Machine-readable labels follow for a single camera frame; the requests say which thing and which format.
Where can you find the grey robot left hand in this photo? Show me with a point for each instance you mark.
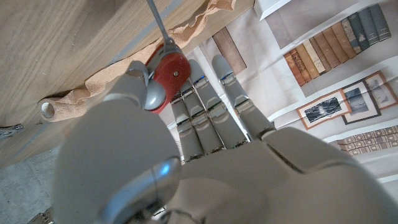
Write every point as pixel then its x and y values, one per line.
pixel 217 174

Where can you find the tan adhesive wrap roll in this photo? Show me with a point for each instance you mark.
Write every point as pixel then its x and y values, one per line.
pixel 102 77

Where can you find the printed bookshelf backdrop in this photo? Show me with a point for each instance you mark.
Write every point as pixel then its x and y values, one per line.
pixel 280 77

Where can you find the white power box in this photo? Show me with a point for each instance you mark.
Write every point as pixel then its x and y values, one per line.
pixel 267 6

